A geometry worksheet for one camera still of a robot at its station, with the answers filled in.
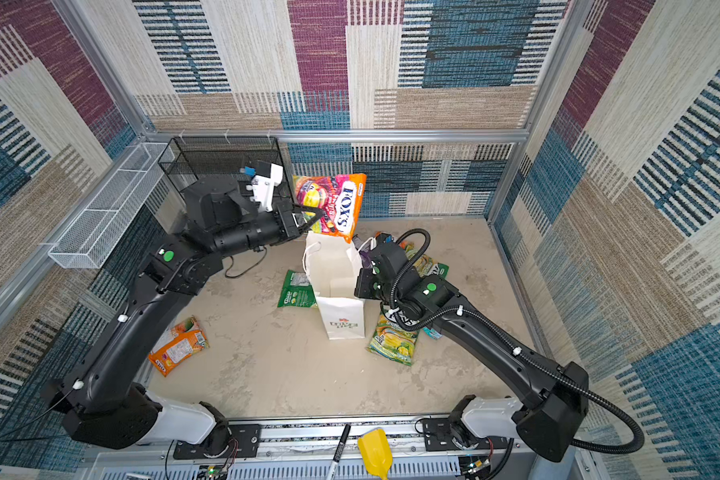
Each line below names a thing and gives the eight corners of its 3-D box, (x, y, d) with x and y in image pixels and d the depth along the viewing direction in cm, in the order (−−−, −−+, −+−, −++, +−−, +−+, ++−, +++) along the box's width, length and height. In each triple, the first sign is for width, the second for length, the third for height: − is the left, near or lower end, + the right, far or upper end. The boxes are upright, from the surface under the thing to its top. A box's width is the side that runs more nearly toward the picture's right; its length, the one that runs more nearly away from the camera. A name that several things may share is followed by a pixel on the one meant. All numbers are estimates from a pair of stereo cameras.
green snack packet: (279, 307, 98) (277, 303, 96) (285, 273, 107) (284, 269, 105) (315, 307, 98) (314, 303, 96) (319, 273, 107) (318, 269, 105)
